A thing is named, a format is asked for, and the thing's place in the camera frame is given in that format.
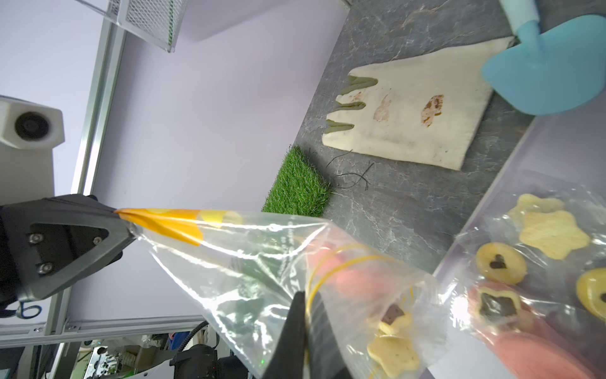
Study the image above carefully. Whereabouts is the lilac plastic tray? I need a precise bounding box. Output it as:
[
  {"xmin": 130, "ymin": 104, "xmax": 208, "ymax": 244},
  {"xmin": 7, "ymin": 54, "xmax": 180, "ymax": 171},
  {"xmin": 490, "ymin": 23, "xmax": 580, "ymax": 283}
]
[{"xmin": 421, "ymin": 91, "xmax": 605, "ymax": 378}]

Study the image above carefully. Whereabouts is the green artificial grass mat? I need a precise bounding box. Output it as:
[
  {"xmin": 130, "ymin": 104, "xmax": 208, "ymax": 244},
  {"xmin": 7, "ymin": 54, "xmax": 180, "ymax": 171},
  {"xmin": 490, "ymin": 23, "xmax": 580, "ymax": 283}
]
[{"xmin": 262, "ymin": 145, "xmax": 332, "ymax": 217}]

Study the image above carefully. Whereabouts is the black thread tangle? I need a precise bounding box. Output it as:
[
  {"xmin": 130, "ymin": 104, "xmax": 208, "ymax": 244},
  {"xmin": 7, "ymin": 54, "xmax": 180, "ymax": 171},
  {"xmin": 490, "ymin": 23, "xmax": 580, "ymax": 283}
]
[{"xmin": 331, "ymin": 161, "xmax": 375, "ymax": 191}]

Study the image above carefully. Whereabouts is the pile of poured cookies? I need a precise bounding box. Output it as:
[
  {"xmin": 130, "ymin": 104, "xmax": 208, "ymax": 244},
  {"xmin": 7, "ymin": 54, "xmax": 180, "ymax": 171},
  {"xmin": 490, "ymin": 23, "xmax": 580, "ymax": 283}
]
[{"xmin": 454, "ymin": 170, "xmax": 606, "ymax": 379}]

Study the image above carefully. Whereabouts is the white mesh wall box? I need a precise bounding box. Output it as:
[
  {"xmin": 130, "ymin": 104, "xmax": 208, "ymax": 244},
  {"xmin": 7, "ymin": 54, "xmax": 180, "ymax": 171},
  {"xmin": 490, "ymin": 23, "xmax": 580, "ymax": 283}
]
[{"xmin": 77, "ymin": 0, "xmax": 190, "ymax": 53}]

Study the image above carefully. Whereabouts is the cream gardening glove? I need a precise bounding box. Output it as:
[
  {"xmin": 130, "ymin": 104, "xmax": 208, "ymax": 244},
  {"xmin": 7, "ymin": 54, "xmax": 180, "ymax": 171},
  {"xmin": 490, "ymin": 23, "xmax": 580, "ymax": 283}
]
[{"xmin": 322, "ymin": 37, "xmax": 512, "ymax": 171}]

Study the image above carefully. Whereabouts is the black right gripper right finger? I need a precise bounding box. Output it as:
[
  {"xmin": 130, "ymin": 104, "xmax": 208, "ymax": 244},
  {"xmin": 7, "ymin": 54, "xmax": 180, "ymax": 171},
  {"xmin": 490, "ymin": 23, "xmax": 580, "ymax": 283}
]
[{"xmin": 309, "ymin": 295, "xmax": 352, "ymax": 379}]

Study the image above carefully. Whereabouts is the light blue garden trowel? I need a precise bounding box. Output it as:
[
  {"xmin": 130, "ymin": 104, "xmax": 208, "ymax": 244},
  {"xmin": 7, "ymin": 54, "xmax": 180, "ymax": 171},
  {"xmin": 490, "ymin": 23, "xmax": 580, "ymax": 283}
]
[{"xmin": 481, "ymin": 1, "xmax": 605, "ymax": 116}]

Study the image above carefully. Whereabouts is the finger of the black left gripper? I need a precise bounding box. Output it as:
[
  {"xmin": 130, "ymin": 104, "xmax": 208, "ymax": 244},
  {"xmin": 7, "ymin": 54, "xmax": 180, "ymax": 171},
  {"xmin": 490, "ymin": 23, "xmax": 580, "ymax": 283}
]
[{"xmin": 1, "ymin": 194, "xmax": 136, "ymax": 303}]

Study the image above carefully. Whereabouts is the ziploc bag with yellow toy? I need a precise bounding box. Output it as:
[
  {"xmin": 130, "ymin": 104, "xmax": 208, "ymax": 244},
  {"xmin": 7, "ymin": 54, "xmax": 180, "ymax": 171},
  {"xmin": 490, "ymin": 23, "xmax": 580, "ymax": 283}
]
[{"xmin": 118, "ymin": 208, "xmax": 448, "ymax": 378}]

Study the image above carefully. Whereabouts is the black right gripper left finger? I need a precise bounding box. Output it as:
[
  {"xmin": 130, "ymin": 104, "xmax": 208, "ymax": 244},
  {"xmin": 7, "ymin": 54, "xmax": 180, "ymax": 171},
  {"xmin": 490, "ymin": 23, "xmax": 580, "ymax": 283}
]
[{"xmin": 262, "ymin": 292, "xmax": 307, "ymax": 379}]

